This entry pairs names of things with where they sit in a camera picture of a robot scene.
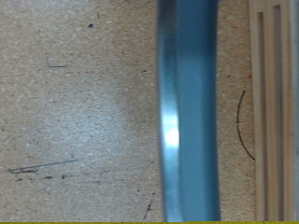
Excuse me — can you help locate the glass oven door with handle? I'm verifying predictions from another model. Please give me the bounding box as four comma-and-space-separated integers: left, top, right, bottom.
155, 0, 222, 222

